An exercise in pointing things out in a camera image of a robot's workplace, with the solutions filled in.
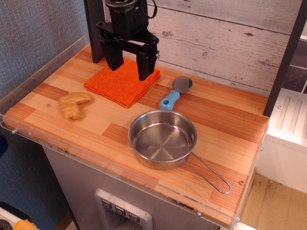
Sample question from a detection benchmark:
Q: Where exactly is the dark grey right post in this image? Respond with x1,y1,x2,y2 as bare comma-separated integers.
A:
263,0,307,117

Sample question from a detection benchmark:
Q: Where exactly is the dark grey post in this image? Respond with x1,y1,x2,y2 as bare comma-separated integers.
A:
83,0,105,63
263,0,307,117

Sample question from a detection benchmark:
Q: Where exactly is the yellow object bottom left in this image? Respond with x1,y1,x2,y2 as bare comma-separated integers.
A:
13,219,38,230

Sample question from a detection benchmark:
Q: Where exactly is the blue handled grey scoop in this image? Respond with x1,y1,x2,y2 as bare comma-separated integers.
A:
159,76,193,110

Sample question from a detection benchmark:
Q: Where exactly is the white toy sink counter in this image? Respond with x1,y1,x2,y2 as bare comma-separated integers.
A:
256,89,307,193

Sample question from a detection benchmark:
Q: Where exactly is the orange folded towel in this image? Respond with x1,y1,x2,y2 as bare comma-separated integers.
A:
84,58,161,108

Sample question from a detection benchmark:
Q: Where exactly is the stainless steel pot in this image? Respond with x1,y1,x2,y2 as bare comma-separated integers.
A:
128,110,232,195

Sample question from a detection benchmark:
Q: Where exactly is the dark grey left post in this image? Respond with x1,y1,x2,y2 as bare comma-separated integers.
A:
83,0,105,63

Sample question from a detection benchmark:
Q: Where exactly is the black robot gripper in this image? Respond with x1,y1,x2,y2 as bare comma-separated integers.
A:
96,0,159,81

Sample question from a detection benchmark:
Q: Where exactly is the silver water dispenser panel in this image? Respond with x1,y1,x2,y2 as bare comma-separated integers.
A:
95,188,154,230

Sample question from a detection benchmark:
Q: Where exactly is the clear acrylic table guard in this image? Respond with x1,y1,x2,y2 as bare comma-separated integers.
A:
3,110,269,228

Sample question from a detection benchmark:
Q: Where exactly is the grey toy fridge cabinet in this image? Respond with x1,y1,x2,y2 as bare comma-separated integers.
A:
43,147,219,230

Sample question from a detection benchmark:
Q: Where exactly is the yellow toy croissant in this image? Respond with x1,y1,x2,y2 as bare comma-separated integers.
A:
58,92,92,120

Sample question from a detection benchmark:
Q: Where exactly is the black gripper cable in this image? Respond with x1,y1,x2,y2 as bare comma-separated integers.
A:
137,0,158,19

